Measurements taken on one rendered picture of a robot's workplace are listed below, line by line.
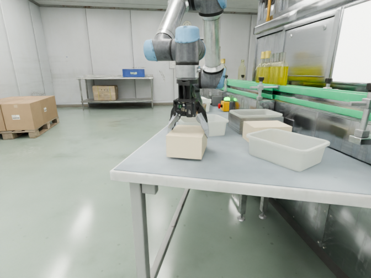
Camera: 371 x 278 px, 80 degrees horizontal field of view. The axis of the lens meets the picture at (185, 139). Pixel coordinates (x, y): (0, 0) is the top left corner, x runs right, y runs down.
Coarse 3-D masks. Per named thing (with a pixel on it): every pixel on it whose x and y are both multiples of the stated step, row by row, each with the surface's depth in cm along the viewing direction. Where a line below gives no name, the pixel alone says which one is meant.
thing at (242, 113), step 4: (232, 112) 113; (236, 112) 119; (240, 112) 119; (244, 112) 120; (248, 112) 120; (252, 112) 120; (256, 112) 121; (260, 112) 121; (264, 112) 121; (268, 112) 119; (272, 112) 115; (276, 112) 112; (240, 116) 104; (244, 116) 104; (248, 116) 104; (252, 116) 104; (256, 116) 104; (260, 116) 105; (264, 116) 105; (268, 116) 105; (272, 116) 105; (276, 116) 107
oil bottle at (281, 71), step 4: (276, 64) 127; (280, 64) 124; (284, 64) 124; (276, 68) 127; (280, 68) 124; (284, 68) 124; (276, 72) 127; (280, 72) 125; (284, 72) 125; (276, 76) 128; (280, 76) 125; (284, 76) 126; (276, 80) 128; (280, 80) 126; (284, 80) 126; (276, 84) 128; (280, 84) 127; (284, 84) 127
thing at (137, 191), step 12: (132, 192) 73; (144, 192) 73; (156, 192) 73; (132, 204) 74; (144, 204) 76; (180, 204) 146; (132, 216) 76; (144, 216) 77; (144, 228) 78; (168, 228) 123; (144, 240) 78; (168, 240) 115; (144, 252) 80; (144, 264) 81; (156, 264) 101; (144, 276) 83; (156, 276) 97
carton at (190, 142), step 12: (180, 132) 77; (192, 132) 77; (204, 132) 77; (168, 144) 74; (180, 144) 73; (192, 144) 72; (204, 144) 79; (168, 156) 75; (180, 156) 74; (192, 156) 73
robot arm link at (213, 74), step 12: (192, 0) 96; (204, 0) 95; (216, 0) 94; (204, 12) 99; (216, 12) 99; (204, 24) 105; (216, 24) 104; (204, 36) 110; (216, 36) 108; (216, 48) 112; (216, 60) 117; (204, 72) 123; (216, 72) 120; (204, 84) 126; (216, 84) 125
